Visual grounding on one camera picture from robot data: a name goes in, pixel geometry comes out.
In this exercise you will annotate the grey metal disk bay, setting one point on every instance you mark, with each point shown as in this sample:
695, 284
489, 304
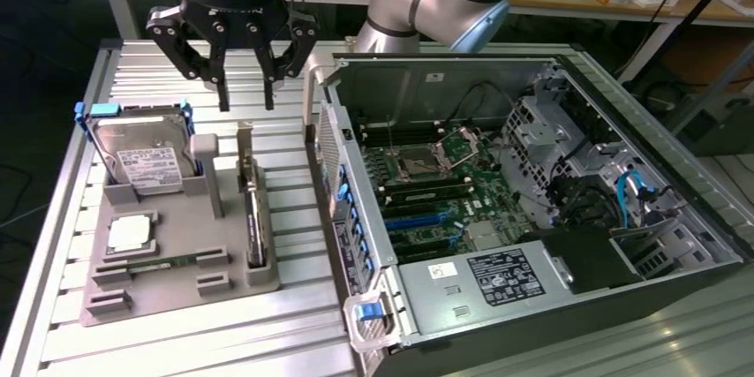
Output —
542, 130

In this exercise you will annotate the blue expansion slot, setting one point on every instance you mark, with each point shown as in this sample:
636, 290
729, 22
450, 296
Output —
413, 221

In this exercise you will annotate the graphics card with black cooler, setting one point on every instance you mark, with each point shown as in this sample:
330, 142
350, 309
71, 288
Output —
254, 218

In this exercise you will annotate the open black PC case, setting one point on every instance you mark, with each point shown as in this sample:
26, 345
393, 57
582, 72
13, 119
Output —
677, 306

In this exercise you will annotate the thin locking lever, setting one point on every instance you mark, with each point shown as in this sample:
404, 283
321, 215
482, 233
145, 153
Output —
392, 134

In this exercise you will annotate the black equipment box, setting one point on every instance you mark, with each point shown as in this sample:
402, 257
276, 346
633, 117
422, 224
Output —
719, 130

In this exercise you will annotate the green motherboard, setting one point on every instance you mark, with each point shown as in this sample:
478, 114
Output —
489, 200

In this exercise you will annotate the CPU socket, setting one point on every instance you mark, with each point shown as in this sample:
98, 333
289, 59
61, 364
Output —
418, 165

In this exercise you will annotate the grey parts rack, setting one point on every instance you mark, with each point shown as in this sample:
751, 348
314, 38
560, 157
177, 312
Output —
189, 218

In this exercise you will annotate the silver CPU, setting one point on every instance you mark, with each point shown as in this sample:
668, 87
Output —
131, 232

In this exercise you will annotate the black RAM stick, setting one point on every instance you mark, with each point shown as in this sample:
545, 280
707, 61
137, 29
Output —
425, 197

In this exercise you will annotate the grey power supply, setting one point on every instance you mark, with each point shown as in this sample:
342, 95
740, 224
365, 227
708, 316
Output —
436, 302

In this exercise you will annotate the hard disk in blue carrier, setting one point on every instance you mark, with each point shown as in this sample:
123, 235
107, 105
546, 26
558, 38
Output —
138, 152

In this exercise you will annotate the silver chipset heatsink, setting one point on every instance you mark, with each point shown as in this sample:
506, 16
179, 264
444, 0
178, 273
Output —
485, 236

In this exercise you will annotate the black plastic shroud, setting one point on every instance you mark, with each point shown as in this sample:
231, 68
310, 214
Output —
584, 258

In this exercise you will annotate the metal socket cover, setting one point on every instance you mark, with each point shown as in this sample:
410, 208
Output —
460, 145

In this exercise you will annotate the green RAM stick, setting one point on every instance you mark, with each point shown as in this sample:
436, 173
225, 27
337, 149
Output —
165, 261

